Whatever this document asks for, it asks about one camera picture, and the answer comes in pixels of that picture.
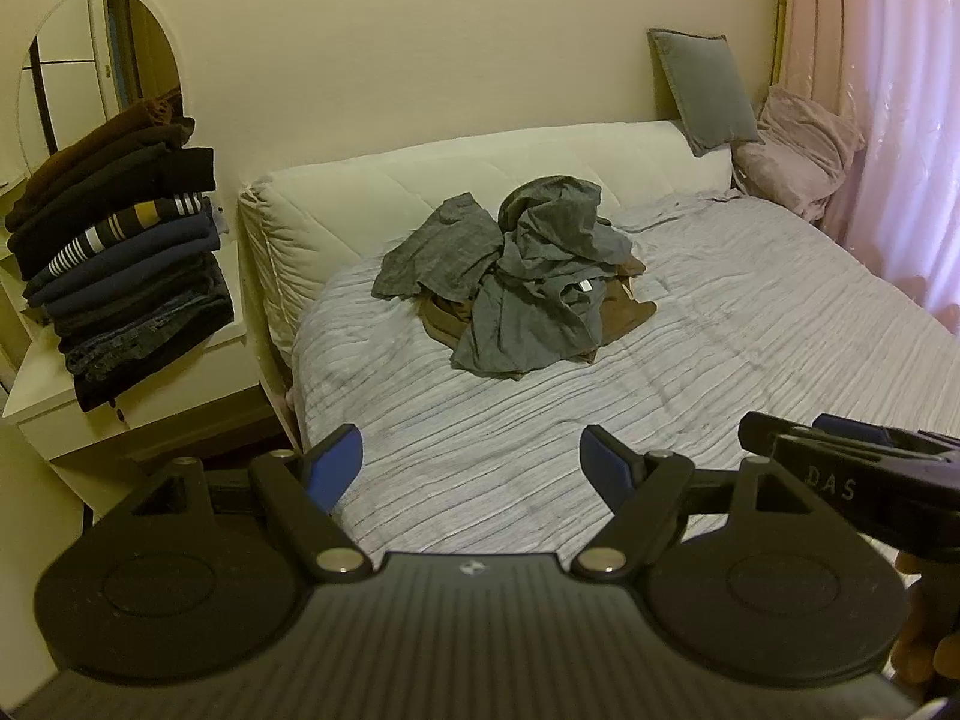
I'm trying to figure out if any pink curtain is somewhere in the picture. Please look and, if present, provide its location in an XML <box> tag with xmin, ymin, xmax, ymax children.
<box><xmin>772</xmin><ymin>0</ymin><xmax>960</xmax><ymax>331</ymax></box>

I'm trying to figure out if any white dresser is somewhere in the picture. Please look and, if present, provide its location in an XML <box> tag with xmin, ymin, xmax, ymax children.
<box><xmin>0</xmin><ymin>225</ymin><xmax>286</xmax><ymax>533</ymax></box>

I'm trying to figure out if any striped bed blanket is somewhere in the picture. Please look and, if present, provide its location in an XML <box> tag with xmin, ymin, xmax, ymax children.
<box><xmin>289</xmin><ymin>191</ymin><xmax>960</xmax><ymax>563</ymax></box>

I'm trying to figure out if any grey pillow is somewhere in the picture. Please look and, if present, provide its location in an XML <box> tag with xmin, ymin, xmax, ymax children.
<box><xmin>647</xmin><ymin>28</ymin><xmax>766</xmax><ymax>157</ymax></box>

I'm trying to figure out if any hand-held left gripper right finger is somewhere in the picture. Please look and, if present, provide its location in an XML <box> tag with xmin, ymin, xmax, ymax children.
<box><xmin>570</xmin><ymin>424</ymin><xmax>822</xmax><ymax>580</ymax></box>

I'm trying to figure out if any stack of folded clothes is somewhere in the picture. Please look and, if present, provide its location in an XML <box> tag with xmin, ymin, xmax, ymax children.
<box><xmin>4</xmin><ymin>97</ymin><xmax>235</xmax><ymax>413</ymax></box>

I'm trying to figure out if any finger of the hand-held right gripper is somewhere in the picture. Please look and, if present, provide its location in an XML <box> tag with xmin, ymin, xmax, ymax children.
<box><xmin>739</xmin><ymin>412</ymin><xmax>815</xmax><ymax>458</ymax></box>
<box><xmin>814</xmin><ymin>412</ymin><xmax>901</xmax><ymax>440</ymax></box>

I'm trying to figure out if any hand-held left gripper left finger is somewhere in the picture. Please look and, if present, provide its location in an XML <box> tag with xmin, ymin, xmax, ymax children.
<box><xmin>131</xmin><ymin>424</ymin><xmax>372</xmax><ymax>580</ymax></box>

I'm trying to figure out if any brown garment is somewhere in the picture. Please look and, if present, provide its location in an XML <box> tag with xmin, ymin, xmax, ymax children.
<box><xmin>416</xmin><ymin>255</ymin><xmax>659</xmax><ymax>370</ymax></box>

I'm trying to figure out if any grey shirt white neck tape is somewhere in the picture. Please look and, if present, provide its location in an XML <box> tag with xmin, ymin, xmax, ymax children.
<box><xmin>450</xmin><ymin>175</ymin><xmax>635</xmax><ymax>376</ymax></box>

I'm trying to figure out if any person's right hand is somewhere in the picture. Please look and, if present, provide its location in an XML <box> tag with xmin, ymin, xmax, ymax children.
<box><xmin>889</xmin><ymin>552</ymin><xmax>940</xmax><ymax>691</ymax></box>

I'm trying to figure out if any white padded headboard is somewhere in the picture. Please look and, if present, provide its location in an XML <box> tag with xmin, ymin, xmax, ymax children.
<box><xmin>238</xmin><ymin>120</ymin><xmax>732</xmax><ymax>368</ymax></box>

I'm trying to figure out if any grey garment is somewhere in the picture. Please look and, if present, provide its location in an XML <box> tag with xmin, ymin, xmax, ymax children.
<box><xmin>371</xmin><ymin>193</ymin><xmax>505</xmax><ymax>301</ymax></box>

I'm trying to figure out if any pink pillow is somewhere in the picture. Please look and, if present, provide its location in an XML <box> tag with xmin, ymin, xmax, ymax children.
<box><xmin>731</xmin><ymin>85</ymin><xmax>867</xmax><ymax>222</ymax></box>

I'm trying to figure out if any oval wall mirror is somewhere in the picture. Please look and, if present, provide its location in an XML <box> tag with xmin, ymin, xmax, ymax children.
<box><xmin>16</xmin><ymin>0</ymin><xmax>183</xmax><ymax>181</ymax></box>

